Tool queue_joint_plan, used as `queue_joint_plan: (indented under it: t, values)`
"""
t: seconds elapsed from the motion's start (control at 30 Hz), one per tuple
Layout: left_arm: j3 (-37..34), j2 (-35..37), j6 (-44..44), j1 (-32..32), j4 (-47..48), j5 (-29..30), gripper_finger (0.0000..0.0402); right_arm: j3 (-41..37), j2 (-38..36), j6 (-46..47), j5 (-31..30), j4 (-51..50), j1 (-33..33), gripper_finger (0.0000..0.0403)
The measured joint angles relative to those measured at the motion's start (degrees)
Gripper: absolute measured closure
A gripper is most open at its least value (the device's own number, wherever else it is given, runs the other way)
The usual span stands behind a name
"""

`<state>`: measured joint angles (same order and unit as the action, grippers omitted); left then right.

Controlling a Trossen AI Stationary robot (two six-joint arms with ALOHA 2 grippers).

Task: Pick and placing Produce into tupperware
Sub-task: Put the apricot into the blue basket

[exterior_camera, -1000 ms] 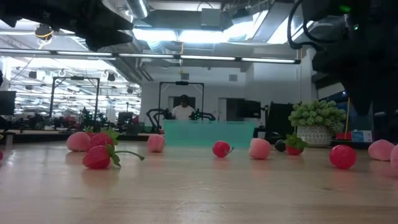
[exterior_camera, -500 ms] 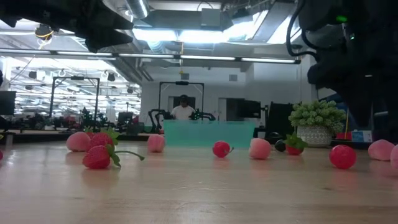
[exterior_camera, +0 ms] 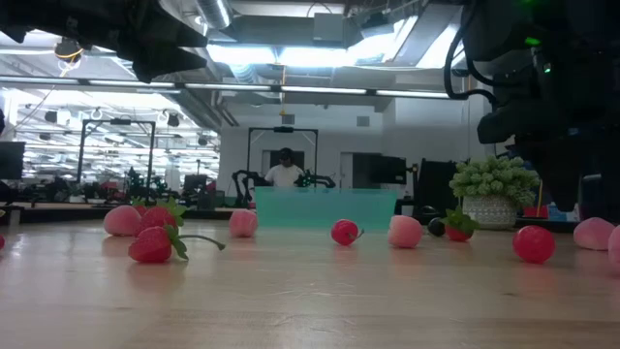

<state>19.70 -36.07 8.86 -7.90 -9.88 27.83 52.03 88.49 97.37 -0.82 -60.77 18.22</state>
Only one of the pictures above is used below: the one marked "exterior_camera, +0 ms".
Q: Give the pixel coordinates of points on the green plant in white pot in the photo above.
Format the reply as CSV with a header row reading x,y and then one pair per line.
x,y
489,213

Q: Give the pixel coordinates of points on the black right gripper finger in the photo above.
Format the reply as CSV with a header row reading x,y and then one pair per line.
x,y
557,174
504,126

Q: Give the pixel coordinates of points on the grey ceiling box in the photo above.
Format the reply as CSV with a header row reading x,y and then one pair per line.
x,y
329,26

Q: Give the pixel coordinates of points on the blue box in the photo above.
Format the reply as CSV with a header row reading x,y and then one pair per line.
x,y
564,213

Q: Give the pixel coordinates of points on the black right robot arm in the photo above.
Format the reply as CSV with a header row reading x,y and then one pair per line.
x,y
581,29

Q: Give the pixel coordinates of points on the round red toy fruit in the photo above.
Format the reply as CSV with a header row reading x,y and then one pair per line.
x,y
534,244

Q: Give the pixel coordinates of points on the black metal frame rig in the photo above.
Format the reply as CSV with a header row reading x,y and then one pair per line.
x,y
116,122
283,129

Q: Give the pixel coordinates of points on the red toy cherry with stem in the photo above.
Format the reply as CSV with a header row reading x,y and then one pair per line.
x,y
344,232

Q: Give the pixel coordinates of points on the silver ventilation duct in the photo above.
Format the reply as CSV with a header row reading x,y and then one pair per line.
x,y
215,12

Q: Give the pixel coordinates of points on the black monitor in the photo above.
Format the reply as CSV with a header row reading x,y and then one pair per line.
x,y
10,160

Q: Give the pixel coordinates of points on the person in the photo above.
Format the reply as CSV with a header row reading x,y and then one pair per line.
x,y
285,175

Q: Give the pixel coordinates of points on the teal translucent tupperware box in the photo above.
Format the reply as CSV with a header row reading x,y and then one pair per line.
x,y
324,208

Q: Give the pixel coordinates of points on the long LED light bar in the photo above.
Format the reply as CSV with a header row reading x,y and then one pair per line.
x,y
319,90

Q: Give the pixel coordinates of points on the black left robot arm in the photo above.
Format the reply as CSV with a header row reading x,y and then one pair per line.
x,y
21,17

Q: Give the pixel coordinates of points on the dark purple toy plum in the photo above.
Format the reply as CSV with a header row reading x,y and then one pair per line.
x,y
435,228

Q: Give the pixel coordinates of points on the grey wall vent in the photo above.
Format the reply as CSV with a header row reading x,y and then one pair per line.
x,y
363,121
288,119

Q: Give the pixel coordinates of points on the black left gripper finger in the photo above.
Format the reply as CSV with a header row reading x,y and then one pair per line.
x,y
184,38
164,65

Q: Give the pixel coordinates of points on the red box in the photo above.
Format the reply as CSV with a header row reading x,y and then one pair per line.
x,y
535,212

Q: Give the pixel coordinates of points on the black panel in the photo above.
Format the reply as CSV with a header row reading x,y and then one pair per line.
x,y
436,189

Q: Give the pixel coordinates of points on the pink toy peach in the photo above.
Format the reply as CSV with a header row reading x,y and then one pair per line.
x,y
243,224
405,232
615,248
121,221
594,234

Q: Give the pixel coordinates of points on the red toy strawberry long stem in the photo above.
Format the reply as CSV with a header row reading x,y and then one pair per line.
x,y
150,245

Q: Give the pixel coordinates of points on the dark wall screen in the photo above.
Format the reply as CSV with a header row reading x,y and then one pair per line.
x,y
382,169

